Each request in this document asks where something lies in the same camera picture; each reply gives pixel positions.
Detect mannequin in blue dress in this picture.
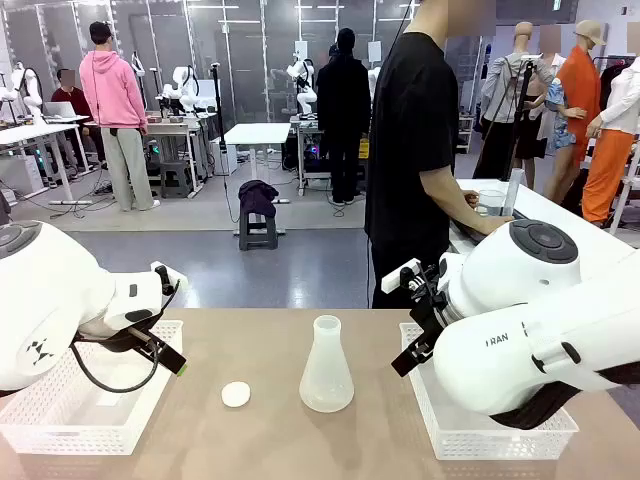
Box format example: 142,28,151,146
535,24,576,166

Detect white round flask stopper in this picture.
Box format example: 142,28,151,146
221,381,252,408

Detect black right arm hose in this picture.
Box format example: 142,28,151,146
492,382,584,431

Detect mannequin in grey shirt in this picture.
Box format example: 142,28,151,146
472,20,556,181

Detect person in black T-shirt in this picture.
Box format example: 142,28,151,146
363,0,459,310

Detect silver laptop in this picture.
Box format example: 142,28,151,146
43,101,80,121

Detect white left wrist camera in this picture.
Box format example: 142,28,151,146
149,260,189,292

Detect translucent plastic conical flask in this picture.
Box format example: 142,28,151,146
298,314,355,414

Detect person dressed all black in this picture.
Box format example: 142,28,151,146
315,27,372,205

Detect white perforated plastic basket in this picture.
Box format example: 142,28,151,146
398,322,580,461
0,319,185,456

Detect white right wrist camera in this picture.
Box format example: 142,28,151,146
380,258,423,294

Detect empty white table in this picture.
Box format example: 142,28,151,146
223,122,292,205

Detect white computer tower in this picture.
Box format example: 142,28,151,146
209,137,239,176

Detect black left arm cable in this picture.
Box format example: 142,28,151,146
69,339,162,394

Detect seated person in red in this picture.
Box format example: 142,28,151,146
49,68,107,166

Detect white desk with clutter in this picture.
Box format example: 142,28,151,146
84,115,207,199

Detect black tripod pole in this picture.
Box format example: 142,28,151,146
209,62,229,177

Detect dark plastic stool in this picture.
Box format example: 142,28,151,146
238,209,280,251

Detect mannequin with orange trousers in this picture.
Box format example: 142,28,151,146
582,54,640,226

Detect black camera tripod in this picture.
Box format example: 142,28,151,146
502,54,537,182

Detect long white desk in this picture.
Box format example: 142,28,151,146
0,121,95,206

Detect person's right forearm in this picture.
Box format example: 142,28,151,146
424,174,515,236

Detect mannequin in orange jacket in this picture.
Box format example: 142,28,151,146
543,19,604,204

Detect grey step stool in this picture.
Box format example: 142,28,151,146
159,160,195,200

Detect clear plastic beaker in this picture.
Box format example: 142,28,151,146
477,189,507,217

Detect white background robot torso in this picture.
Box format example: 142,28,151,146
9,62,46,126

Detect dark grey tray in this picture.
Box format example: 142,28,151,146
449,209,527,246

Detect person in pink hoodie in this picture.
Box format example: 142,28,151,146
78,20,162,213

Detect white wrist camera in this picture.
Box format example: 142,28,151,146
149,260,189,292
380,258,423,294

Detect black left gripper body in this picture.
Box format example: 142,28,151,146
73,312,169,354

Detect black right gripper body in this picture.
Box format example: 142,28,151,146
407,264,451,351

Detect dark purple cloth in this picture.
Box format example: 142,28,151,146
237,179,280,219

